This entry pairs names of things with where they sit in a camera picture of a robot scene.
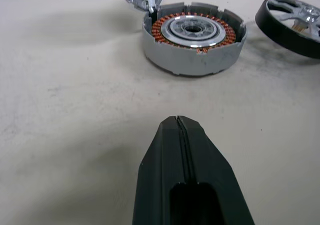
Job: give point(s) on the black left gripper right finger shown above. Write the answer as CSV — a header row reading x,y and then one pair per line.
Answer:
x,y
212,165

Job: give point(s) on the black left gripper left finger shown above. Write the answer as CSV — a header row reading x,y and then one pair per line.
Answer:
x,y
160,172

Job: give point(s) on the grey motor stator copper windings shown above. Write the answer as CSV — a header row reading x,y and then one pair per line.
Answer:
x,y
187,57

